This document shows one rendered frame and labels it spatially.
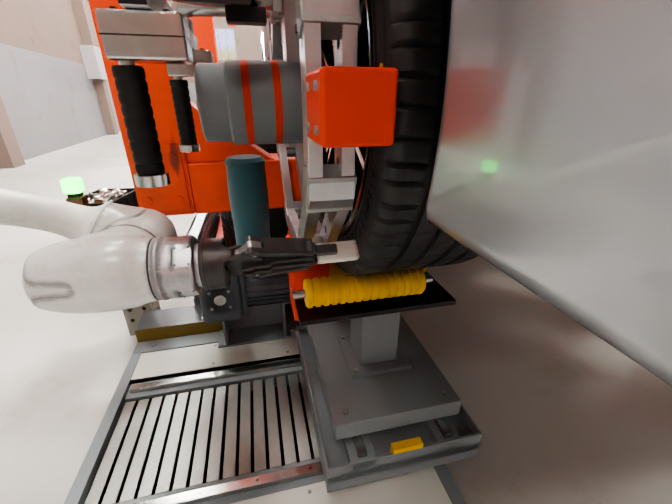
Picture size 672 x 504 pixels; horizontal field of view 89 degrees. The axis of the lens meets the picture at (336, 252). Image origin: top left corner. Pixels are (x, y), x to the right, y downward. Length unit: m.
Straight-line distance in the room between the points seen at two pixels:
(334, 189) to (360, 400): 0.55
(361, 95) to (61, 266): 0.41
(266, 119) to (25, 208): 0.39
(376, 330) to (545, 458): 0.57
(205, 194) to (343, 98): 0.87
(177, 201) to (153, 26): 0.74
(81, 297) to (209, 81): 0.37
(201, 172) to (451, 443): 0.99
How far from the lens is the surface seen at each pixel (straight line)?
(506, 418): 1.22
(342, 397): 0.86
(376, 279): 0.68
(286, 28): 0.68
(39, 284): 0.55
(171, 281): 0.50
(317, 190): 0.44
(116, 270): 0.51
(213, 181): 1.15
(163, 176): 0.53
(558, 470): 1.17
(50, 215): 0.70
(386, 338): 0.89
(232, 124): 0.63
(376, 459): 0.84
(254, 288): 1.08
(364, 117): 0.35
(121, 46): 0.52
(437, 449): 0.90
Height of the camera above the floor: 0.86
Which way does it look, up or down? 24 degrees down
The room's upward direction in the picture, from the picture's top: straight up
